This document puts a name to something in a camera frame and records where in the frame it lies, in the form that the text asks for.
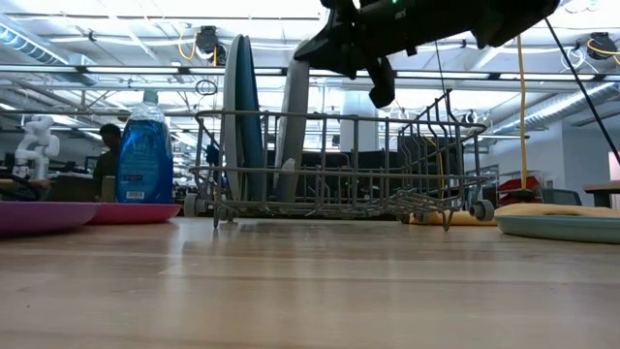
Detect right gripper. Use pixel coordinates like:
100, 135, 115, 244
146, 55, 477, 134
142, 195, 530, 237
293, 0, 418, 79

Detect large grey plate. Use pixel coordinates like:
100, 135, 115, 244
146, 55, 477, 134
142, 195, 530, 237
272, 42, 312, 204

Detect large blue plate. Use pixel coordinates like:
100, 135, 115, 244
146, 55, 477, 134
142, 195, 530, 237
234, 34, 268, 203

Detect large pale mint plate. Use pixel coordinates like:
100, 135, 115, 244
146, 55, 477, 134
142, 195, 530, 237
221, 34, 244, 203

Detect pink plate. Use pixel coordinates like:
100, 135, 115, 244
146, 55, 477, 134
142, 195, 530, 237
86, 203, 183, 226

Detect small teal plate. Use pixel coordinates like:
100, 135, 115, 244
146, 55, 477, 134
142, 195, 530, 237
493, 214, 620, 245

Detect purple plate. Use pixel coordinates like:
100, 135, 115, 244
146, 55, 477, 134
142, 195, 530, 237
0, 202, 102, 238

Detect blue dish soap bottle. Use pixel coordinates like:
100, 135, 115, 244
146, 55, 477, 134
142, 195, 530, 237
114, 90, 174, 205

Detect red storage bins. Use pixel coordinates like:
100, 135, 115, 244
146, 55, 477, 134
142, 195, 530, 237
496, 175, 542, 206

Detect person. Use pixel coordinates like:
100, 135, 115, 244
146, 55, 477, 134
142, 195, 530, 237
91, 122, 123, 203

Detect yellow cloth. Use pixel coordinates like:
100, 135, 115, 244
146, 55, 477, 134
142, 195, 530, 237
409, 202, 620, 227

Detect grey office chair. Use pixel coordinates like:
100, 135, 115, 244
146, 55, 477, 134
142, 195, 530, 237
540, 187, 583, 206

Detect wooden desk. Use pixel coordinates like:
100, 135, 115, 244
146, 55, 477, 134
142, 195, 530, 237
582, 179, 620, 208

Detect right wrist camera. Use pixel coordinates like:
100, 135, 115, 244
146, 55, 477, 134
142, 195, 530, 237
365, 56, 397, 110

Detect black ceiling cable reel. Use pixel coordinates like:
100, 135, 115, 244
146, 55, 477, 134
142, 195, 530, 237
195, 24, 225, 67
459, 110, 481, 130
585, 31, 620, 63

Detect yellow cable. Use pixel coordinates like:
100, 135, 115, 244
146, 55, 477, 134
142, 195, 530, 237
514, 33, 531, 191

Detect grey wire dish rack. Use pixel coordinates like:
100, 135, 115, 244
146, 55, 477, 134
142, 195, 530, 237
182, 89, 496, 233

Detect silver ventilation duct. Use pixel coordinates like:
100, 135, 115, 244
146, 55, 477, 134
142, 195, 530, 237
0, 21, 101, 86
488, 80, 620, 138

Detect black cable weight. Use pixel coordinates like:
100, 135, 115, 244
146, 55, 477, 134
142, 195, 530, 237
511, 187, 540, 204

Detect black slanting cable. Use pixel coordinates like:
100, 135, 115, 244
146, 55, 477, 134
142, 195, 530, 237
542, 16, 620, 167

